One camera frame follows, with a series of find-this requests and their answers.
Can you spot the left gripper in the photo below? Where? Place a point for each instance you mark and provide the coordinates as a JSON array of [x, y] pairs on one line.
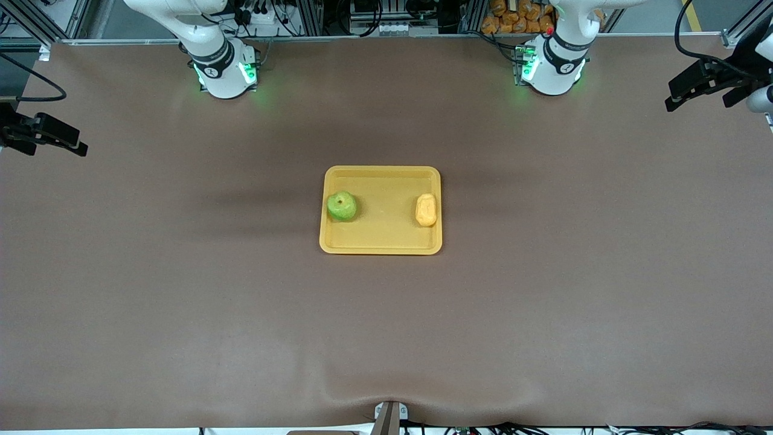
[[729, 78]]

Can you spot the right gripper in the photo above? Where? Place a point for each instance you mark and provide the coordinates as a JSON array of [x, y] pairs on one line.
[[12, 132]]

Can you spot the yellow potato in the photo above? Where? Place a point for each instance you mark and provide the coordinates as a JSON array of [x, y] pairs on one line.
[[426, 209]]

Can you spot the green apple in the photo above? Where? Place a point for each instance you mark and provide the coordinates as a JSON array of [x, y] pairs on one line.
[[342, 206]]

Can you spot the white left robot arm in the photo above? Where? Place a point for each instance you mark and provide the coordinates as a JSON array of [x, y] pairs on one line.
[[558, 66]]

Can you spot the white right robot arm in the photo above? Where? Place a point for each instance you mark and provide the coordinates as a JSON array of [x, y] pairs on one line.
[[220, 66]]

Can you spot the yellow plastic tray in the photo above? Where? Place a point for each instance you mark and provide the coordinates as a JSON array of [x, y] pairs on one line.
[[386, 217]]

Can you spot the bag of orange buns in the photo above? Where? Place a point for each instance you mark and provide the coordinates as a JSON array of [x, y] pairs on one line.
[[513, 18]]

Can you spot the white power strip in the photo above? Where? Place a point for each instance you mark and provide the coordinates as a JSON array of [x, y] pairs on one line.
[[259, 15]]

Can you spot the white terminal block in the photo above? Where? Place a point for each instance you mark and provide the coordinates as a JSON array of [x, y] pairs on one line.
[[398, 28]]

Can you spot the brown table mat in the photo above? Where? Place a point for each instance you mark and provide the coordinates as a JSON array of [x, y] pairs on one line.
[[386, 338]]

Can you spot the aluminium frame post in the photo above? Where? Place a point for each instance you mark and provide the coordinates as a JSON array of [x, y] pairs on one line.
[[734, 37], [54, 21]]

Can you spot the small silver corner bracket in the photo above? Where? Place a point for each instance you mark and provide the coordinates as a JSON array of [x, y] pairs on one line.
[[44, 53]]

